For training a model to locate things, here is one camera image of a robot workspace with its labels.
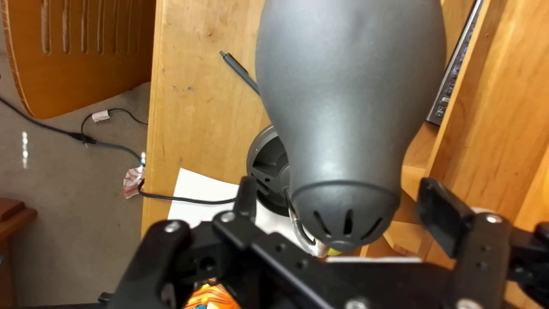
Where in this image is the wooden chair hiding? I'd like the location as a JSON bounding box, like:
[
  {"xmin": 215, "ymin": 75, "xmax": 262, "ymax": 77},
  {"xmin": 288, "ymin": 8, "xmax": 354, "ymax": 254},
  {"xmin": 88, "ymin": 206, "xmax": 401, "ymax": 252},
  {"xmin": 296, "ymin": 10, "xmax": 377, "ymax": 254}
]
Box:
[{"xmin": 1, "ymin": 0, "xmax": 157, "ymax": 122}]

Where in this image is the orange plush toy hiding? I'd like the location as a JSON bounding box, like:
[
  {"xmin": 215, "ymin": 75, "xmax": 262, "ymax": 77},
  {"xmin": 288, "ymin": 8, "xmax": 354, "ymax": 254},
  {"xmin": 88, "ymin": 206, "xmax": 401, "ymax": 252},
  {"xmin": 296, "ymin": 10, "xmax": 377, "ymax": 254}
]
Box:
[{"xmin": 181, "ymin": 276, "xmax": 243, "ymax": 309}]

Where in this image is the black keyboard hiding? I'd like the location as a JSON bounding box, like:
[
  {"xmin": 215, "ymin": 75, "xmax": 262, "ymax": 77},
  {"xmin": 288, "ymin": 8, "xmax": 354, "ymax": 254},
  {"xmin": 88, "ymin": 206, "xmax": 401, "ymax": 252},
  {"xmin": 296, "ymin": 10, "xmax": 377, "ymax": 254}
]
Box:
[{"xmin": 423, "ymin": 0, "xmax": 485, "ymax": 127}]

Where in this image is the black lamp power cord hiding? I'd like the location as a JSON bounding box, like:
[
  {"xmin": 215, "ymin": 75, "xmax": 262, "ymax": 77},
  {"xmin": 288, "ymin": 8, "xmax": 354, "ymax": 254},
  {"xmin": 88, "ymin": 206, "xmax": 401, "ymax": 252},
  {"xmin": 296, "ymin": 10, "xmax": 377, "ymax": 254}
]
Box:
[{"xmin": 0, "ymin": 94, "xmax": 239, "ymax": 206}]

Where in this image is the grey gooseneck desk lamp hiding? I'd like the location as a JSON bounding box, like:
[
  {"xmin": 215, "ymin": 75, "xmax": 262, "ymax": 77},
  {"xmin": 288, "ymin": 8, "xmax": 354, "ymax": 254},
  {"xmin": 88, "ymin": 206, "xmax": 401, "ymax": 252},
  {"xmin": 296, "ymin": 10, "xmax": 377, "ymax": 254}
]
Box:
[{"xmin": 245, "ymin": 0, "xmax": 449, "ymax": 254}]

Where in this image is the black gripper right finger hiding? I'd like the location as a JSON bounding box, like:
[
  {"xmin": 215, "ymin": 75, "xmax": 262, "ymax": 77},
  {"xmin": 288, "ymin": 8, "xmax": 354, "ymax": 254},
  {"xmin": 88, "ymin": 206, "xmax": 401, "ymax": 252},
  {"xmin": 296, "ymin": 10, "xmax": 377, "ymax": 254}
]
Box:
[{"xmin": 414, "ymin": 177, "xmax": 512, "ymax": 309}]

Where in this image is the black cable with white ferrite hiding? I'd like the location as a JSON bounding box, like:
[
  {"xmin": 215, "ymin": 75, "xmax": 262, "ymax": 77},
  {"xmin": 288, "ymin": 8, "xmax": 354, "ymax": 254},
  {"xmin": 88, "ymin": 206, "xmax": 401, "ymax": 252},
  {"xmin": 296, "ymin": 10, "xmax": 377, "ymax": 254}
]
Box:
[{"xmin": 78, "ymin": 106, "xmax": 149, "ymax": 137}]

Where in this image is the wooden roll-top desk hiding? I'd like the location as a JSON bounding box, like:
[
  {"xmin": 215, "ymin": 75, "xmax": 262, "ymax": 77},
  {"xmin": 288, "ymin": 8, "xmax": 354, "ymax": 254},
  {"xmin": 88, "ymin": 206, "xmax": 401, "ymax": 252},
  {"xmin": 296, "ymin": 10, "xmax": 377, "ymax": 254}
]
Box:
[{"xmin": 138, "ymin": 0, "xmax": 549, "ymax": 309}]

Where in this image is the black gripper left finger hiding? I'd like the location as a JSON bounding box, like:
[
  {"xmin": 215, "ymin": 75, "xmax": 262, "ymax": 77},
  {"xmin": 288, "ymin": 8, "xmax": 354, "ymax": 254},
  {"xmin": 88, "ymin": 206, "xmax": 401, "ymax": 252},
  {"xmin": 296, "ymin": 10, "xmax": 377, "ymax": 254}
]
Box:
[{"xmin": 107, "ymin": 175, "xmax": 296, "ymax": 309}]

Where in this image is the white paper sheet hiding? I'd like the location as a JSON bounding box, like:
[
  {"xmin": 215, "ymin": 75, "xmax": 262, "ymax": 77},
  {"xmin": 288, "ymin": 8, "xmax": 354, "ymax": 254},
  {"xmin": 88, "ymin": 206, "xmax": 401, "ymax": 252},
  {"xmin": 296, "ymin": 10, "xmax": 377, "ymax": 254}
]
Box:
[{"xmin": 166, "ymin": 166, "xmax": 408, "ymax": 264}]

